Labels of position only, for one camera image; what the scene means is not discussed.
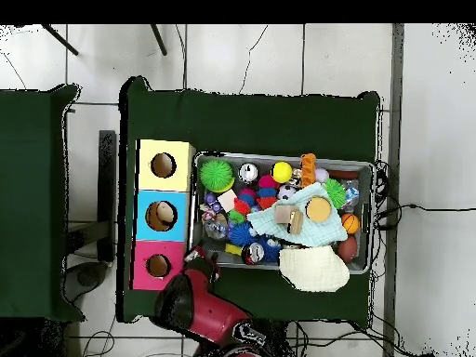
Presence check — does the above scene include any orange plastic toy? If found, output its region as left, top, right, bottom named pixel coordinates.
left=299, top=152, right=318, bottom=188

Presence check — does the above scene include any toy hamburger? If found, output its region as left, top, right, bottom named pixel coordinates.
left=305, top=196, right=333, bottom=223

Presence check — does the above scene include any grey round base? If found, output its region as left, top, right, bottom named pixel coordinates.
left=62, top=260, right=110, bottom=302

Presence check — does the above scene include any clear plastic bottle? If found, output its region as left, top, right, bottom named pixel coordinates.
left=203, top=218, right=229, bottom=241

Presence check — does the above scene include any small orange basketball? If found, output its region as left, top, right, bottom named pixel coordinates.
left=340, top=212, right=361, bottom=235

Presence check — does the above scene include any wooden box with three holes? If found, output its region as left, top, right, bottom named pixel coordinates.
left=129, top=139, right=197, bottom=292

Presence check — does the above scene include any black cable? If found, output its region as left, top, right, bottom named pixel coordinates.
left=375, top=202, right=476, bottom=230

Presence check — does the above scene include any light teal waffle cloth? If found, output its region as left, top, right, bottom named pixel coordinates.
left=246, top=181, right=349, bottom=248

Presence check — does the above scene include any cream waffle cloth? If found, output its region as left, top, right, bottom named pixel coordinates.
left=278, top=245, right=351, bottom=294

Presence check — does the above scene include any plain wooden block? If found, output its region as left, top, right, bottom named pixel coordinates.
left=274, top=204, right=297, bottom=225

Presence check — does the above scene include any black metal leg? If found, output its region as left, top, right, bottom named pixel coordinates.
left=149, top=23, right=168, bottom=57
left=40, top=23, right=80, bottom=57

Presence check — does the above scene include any yellow ball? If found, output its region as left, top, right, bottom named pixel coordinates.
left=271, top=161, right=294, bottom=184

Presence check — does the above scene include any dark green side tablecloth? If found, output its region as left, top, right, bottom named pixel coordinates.
left=0, top=84, right=86, bottom=322

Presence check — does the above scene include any large green spiky ball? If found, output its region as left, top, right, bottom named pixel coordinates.
left=199, top=158, right=236, bottom=193

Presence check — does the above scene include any small brown football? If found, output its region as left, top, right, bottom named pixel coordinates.
left=337, top=235, right=359, bottom=263

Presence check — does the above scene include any shallow wire mesh bin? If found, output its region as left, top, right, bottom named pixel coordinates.
left=187, top=150, right=376, bottom=275

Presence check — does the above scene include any black upright post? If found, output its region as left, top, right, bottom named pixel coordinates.
left=97, top=129, right=118, bottom=263

